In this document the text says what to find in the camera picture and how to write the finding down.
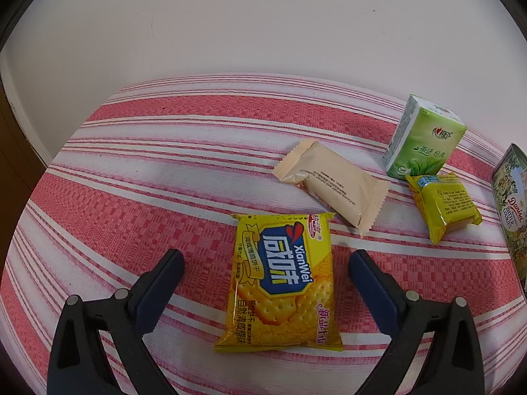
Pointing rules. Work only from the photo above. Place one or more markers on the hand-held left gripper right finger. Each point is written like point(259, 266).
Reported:
point(368, 288)

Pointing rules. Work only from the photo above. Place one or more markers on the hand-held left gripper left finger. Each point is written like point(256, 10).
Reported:
point(164, 279)

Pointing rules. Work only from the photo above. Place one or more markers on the yellow cracker packet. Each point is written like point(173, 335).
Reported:
point(280, 279)

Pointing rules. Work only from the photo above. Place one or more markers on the beige snack packet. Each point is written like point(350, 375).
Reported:
point(333, 185)

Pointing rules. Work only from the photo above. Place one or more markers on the yellow-green snack packet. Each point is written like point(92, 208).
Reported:
point(448, 205)

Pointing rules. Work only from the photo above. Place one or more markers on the green tissue pack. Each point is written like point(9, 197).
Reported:
point(424, 140)

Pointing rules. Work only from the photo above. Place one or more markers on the round metal cookie tin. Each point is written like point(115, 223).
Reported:
point(514, 214)

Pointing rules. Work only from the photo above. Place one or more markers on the red striped tablecloth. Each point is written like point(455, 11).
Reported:
point(164, 173)

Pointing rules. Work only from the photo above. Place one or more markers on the brown wooden cabinet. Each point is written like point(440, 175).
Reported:
point(18, 160)

